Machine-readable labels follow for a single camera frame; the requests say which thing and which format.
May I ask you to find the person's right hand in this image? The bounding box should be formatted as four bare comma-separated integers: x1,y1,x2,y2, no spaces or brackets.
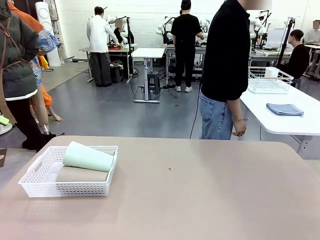
231,118,248,138

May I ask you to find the blue cloth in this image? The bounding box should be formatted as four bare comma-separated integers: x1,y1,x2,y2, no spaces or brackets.
266,102,305,117

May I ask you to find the white cup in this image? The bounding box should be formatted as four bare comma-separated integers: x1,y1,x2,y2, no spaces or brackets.
265,67,280,79

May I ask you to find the pale green cup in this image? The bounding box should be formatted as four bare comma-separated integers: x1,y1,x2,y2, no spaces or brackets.
62,140,115,173

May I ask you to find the white perforated plastic basket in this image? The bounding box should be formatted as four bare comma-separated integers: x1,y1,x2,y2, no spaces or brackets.
18,145,119,198

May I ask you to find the person's right forearm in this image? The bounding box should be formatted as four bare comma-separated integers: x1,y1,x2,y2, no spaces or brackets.
226,99,245,122

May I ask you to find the white side table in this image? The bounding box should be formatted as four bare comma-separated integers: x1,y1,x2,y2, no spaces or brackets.
239,79,320,160

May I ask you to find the grey workbench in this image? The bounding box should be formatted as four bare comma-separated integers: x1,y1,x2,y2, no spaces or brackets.
250,48,295,67

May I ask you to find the person in black shirt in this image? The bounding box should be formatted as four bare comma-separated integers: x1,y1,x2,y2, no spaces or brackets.
199,0,252,140

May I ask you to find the workbench with white robot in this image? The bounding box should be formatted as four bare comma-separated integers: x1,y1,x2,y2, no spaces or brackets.
79,44,138,85
164,44,210,85

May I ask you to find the seated person in black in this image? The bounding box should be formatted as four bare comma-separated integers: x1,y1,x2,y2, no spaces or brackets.
278,29,311,81

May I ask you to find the black tripod stand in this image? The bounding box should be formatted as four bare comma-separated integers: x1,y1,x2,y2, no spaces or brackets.
276,16,297,67

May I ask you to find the grey plastic stool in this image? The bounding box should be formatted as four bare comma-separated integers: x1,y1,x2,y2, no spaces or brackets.
147,71,161,95

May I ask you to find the person in black t-shirt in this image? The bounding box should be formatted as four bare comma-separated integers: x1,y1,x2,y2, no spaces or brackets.
170,0,204,93

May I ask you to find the white standing desk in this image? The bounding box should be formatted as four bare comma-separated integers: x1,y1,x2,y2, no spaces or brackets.
131,47,166,104

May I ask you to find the person in grey top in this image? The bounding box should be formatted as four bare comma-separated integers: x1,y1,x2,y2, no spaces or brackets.
303,20,320,45

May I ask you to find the person beside background robot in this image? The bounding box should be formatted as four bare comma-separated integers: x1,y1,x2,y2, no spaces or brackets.
113,19,129,45

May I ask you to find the person in white shirt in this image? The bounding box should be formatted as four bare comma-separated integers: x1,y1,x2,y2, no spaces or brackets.
86,6,120,88

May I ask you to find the yellow floor sign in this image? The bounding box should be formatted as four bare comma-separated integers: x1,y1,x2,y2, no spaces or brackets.
38,56,50,70

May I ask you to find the mannequin in orange blue clothes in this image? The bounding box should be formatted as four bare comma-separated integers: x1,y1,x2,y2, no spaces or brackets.
8,1,62,136

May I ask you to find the person in green jacket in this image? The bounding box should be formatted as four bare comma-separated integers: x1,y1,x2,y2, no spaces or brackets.
0,0,57,151

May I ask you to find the brown board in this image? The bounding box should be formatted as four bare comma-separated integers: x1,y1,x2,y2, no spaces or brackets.
0,148,8,168

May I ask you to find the thin black hanging cable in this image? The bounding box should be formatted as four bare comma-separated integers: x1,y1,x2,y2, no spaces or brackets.
189,82,203,140

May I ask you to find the white wire dish rack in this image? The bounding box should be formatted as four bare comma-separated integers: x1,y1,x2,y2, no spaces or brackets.
248,66,294,95

